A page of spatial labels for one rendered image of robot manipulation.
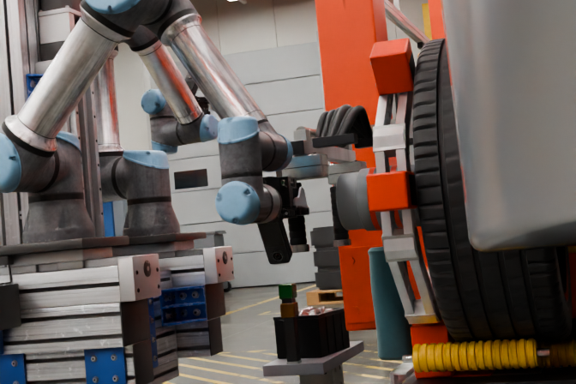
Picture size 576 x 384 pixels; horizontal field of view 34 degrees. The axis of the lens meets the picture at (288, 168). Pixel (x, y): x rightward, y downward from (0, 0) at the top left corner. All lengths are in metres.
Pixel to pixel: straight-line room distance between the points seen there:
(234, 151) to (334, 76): 0.92
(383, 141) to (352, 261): 0.72
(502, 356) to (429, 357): 0.15
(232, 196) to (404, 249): 0.37
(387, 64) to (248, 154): 0.38
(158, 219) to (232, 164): 0.81
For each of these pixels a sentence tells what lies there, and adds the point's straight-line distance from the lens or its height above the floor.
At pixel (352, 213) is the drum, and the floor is 0.82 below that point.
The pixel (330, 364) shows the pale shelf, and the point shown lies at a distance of 2.57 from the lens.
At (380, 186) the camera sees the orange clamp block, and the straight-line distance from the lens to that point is 1.75.
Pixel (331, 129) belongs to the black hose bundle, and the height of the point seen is 0.99.
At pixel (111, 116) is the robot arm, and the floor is 1.15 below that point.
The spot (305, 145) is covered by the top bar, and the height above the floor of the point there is 0.97.
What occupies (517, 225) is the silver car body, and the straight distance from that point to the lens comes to 1.09.
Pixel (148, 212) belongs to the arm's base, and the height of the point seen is 0.88.
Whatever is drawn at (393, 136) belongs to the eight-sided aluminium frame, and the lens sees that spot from 1.84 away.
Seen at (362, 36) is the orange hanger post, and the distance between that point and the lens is 2.55.
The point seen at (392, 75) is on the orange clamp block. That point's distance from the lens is 1.92.
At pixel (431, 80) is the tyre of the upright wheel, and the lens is 1.85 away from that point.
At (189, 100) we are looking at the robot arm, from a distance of 2.69.
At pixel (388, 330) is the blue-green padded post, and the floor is 0.55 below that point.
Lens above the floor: 0.78
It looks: 4 degrees up
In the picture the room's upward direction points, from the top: 5 degrees counter-clockwise
